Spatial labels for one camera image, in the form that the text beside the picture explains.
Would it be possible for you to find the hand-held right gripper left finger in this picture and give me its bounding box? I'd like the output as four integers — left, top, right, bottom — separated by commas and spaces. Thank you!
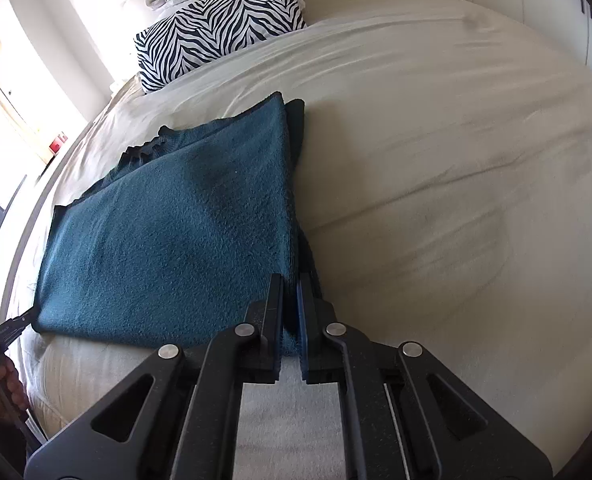
23, 272, 284, 480

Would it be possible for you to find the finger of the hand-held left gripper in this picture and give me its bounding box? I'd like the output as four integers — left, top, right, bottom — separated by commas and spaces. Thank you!
0, 310, 36, 347

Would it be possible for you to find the person's left hand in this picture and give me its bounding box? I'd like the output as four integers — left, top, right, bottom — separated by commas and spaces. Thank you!
0, 357, 31, 417

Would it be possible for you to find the teal knit sweater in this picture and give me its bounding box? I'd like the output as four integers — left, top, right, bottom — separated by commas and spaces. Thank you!
30, 91, 327, 358

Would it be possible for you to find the zebra print pillow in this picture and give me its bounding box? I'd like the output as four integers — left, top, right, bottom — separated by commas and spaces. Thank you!
134, 0, 307, 95

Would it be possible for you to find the bed with white sheet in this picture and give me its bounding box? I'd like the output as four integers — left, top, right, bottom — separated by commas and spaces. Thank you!
0, 0, 592, 441

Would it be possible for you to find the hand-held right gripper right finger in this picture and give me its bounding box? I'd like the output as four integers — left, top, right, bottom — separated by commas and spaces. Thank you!
296, 272, 554, 480

